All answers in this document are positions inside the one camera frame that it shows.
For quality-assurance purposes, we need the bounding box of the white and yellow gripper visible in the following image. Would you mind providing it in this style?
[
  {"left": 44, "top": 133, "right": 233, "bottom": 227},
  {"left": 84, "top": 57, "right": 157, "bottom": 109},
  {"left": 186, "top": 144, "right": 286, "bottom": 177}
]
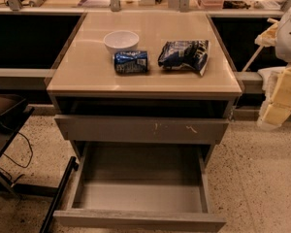
[{"left": 257, "top": 63, "right": 291, "bottom": 130}]

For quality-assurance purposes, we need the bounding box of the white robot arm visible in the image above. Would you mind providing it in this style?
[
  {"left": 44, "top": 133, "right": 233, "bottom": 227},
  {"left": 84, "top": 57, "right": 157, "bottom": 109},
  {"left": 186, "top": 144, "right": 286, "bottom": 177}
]
[{"left": 255, "top": 6, "right": 291, "bottom": 130}]

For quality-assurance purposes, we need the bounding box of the grey open bottom drawer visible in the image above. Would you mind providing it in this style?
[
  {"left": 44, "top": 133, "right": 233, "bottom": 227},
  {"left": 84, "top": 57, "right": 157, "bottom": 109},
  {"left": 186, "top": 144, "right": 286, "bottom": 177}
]
[{"left": 54, "top": 143, "right": 226, "bottom": 232}]

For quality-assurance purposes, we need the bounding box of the black cable on floor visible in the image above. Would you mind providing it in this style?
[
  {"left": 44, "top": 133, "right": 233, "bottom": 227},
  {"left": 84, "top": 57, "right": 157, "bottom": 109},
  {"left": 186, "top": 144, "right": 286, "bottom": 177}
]
[{"left": 0, "top": 131, "right": 34, "bottom": 186}]

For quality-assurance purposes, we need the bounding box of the blue chip bag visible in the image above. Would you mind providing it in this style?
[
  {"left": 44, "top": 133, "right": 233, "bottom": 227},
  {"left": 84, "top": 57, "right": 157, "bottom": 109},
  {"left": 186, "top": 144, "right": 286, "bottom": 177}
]
[{"left": 158, "top": 40, "right": 210, "bottom": 76}]

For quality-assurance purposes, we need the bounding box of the black metal bar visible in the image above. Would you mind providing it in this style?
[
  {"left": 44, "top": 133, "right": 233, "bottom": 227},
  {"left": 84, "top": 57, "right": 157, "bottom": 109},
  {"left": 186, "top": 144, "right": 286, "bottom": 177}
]
[{"left": 39, "top": 156, "right": 79, "bottom": 233}]

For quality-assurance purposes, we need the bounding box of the grey drawer cabinet with glass top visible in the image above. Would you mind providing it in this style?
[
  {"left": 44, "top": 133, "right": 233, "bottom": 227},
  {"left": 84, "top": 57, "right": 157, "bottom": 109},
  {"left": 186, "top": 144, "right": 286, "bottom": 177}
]
[{"left": 48, "top": 11, "right": 242, "bottom": 158}]

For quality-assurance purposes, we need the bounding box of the black side cart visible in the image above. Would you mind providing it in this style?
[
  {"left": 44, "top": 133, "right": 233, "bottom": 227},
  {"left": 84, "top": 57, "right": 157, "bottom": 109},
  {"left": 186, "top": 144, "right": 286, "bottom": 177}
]
[{"left": 0, "top": 90, "right": 34, "bottom": 197}]

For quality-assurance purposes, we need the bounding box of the white bowl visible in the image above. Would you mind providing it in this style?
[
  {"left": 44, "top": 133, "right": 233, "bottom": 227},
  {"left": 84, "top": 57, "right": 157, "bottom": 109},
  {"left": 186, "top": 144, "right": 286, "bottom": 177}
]
[{"left": 103, "top": 30, "right": 140, "bottom": 54}]

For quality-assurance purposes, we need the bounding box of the dark gadget pile on shelf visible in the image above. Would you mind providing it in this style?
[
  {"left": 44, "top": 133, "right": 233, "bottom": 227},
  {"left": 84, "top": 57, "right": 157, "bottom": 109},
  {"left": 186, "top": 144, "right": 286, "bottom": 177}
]
[{"left": 223, "top": 0, "right": 253, "bottom": 9}]

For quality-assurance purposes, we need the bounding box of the grey middle drawer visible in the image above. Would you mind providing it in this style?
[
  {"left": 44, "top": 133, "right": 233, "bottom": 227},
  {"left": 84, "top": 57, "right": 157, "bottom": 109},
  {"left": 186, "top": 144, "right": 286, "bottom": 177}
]
[{"left": 55, "top": 115, "right": 229, "bottom": 145}]

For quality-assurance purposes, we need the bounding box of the white curved base object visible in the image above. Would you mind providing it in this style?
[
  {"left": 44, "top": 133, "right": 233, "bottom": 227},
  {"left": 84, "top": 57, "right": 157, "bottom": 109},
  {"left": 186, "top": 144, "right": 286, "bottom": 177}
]
[{"left": 258, "top": 66, "right": 284, "bottom": 91}]

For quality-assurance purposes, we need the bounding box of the blue soda can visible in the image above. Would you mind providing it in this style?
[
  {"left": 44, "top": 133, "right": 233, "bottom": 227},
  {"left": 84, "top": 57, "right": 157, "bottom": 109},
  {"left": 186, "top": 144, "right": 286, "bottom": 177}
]
[{"left": 113, "top": 50, "right": 148, "bottom": 74}]

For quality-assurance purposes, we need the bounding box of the white rod with cap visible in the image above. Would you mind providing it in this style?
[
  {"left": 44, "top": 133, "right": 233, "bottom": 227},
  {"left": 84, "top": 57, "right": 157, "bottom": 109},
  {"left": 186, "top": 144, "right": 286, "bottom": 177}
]
[{"left": 242, "top": 17, "right": 279, "bottom": 72}]

